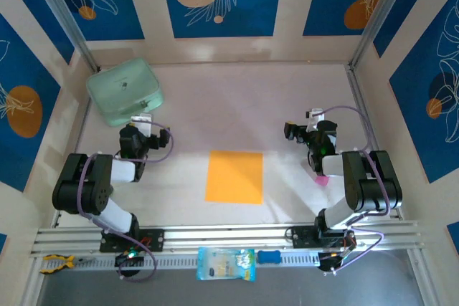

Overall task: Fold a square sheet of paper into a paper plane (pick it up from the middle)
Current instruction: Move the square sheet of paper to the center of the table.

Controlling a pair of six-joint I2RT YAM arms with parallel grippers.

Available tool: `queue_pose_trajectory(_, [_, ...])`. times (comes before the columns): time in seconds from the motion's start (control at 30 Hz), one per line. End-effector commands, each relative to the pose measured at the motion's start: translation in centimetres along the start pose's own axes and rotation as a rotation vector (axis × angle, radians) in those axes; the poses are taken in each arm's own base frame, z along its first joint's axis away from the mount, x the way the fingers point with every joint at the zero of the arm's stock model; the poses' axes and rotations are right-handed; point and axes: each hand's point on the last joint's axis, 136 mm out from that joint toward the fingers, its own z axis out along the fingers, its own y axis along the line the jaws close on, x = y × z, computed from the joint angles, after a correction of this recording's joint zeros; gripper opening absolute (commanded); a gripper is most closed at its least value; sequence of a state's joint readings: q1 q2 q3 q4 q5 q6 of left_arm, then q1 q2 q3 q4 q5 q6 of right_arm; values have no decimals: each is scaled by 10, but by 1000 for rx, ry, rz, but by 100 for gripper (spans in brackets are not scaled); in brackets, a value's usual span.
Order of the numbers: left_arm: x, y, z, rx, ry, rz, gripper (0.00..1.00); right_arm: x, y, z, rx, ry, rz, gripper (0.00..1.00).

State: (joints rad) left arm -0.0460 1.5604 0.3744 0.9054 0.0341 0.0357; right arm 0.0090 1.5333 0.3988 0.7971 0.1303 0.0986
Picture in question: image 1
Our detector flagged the orange paper sheet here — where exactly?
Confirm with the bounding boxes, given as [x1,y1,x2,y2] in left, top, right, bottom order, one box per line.
[204,150,265,206]

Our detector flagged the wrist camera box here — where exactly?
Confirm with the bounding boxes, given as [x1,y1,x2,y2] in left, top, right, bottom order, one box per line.
[305,107,326,132]
[130,114,154,134]

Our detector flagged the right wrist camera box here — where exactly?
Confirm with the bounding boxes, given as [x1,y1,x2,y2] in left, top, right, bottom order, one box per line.
[305,107,326,132]

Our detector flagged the purple cable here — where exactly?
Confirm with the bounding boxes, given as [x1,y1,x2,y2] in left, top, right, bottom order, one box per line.
[77,121,175,283]
[314,105,392,275]

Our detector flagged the wide aluminium rail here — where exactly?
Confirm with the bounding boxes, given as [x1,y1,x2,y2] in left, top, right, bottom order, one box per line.
[30,219,426,258]

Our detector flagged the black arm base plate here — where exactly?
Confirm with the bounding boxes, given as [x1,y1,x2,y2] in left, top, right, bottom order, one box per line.
[99,228,166,254]
[289,226,356,249]

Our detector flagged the wet wipes pack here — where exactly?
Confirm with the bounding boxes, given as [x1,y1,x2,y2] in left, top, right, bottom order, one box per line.
[196,247,257,282]

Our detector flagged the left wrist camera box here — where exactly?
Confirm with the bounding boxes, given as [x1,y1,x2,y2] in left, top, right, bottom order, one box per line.
[130,114,154,134]

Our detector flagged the mint green zip pouch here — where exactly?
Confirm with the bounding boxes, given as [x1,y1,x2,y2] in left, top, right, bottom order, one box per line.
[85,57,166,128]

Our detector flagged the aluminium frame post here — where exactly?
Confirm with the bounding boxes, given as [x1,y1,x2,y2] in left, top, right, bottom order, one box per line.
[27,0,100,72]
[349,0,419,71]

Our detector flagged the yellow handled pliers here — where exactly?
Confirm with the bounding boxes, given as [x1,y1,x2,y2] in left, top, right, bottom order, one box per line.
[38,254,96,274]

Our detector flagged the slotted grey cable duct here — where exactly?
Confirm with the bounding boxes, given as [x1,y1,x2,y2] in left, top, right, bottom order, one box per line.
[37,251,323,273]

